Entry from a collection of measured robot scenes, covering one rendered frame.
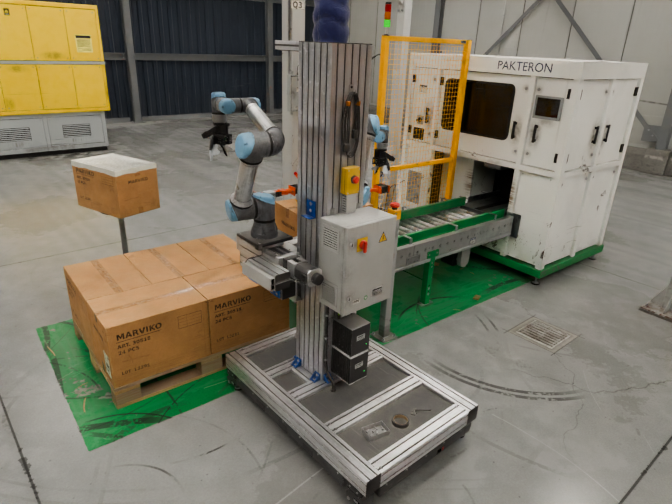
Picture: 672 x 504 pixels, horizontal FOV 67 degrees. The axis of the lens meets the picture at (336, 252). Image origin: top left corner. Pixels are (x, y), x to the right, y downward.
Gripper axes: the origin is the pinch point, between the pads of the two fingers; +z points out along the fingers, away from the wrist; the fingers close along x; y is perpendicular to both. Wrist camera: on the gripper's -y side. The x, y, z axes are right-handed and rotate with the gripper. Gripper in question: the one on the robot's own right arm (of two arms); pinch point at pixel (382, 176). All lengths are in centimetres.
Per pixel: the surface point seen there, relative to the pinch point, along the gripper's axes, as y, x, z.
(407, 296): -53, -15, 117
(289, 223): 61, -24, 32
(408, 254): -28, 6, 64
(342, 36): 29, -14, -90
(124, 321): 182, -3, 63
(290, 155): 0, -124, 8
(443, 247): -70, 4, 67
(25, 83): 132, -746, -6
